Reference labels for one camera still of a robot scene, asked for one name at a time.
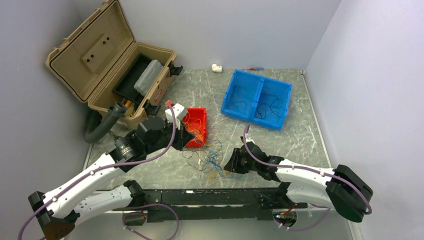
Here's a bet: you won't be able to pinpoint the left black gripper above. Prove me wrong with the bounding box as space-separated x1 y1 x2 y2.
145 117 195 155

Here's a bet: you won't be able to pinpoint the black thin cable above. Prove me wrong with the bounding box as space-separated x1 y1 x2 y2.
182 139 224 175
253 86 286 120

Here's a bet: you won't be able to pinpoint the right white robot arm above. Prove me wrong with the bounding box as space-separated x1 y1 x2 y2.
224 142 374 223

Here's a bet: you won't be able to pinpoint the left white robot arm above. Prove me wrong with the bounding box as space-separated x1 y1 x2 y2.
28 117 194 240

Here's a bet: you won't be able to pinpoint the white pipe elbow fitting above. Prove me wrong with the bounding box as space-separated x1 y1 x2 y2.
211 63 223 73

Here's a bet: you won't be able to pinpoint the yellow tools in case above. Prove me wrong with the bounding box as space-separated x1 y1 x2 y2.
119 98 139 117

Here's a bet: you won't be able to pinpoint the red small plastic bin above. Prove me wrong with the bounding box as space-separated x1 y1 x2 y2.
183 107 207 148

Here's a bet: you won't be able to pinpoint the grey plastic organizer box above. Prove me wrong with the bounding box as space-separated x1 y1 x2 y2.
134 59 163 97

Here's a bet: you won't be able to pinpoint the black tray in case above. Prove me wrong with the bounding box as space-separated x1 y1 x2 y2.
113 54 152 106

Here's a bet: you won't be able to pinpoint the blue double plastic bin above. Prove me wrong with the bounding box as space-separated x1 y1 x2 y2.
220 69 293 130

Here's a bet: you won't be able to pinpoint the tan open tool case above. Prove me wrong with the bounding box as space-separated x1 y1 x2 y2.
45 0 177 130

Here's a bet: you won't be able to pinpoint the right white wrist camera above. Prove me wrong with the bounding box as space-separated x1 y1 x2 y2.
242 133 255 144

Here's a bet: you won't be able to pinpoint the grey corrugated hose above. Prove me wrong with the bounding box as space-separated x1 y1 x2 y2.
83 101 128 144

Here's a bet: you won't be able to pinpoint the red handled screwdriver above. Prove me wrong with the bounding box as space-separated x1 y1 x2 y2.
249 67 265 71

